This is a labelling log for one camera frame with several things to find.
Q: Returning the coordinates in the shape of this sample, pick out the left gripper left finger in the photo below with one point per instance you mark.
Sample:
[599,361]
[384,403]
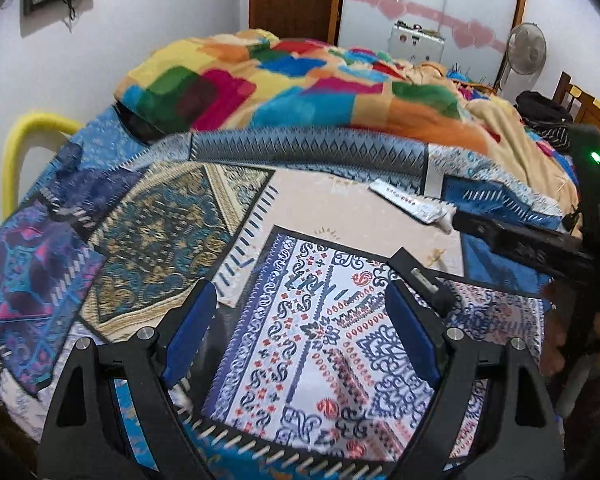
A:
[182,330]

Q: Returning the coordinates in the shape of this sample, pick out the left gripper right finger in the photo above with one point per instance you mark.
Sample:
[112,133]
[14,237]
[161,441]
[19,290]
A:
[420,331]

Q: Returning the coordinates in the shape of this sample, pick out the person's right hand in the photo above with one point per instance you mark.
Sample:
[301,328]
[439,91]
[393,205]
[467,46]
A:
[557,320]

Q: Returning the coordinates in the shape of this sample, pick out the blue patterned patchwork bedsheet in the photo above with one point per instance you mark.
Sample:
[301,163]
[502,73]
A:
[301,374]

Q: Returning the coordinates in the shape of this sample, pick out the wooden chair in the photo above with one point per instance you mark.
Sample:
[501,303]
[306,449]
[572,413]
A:
[583,107]

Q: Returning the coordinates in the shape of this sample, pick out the black striped clothing pile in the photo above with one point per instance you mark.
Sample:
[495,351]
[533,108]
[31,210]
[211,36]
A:
[547,119]

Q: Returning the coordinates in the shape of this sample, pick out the white standing fan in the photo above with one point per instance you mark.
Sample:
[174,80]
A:
[525,52]

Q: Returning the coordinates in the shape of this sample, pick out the colourful patchwork fleece blanket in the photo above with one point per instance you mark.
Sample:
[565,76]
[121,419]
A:
[253,79]

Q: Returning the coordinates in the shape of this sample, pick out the white electrical box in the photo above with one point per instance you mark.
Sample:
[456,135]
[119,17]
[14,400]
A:
[414,44]

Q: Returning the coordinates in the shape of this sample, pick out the white wardrobe with hearts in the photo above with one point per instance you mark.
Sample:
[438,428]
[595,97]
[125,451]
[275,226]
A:
[474,31]

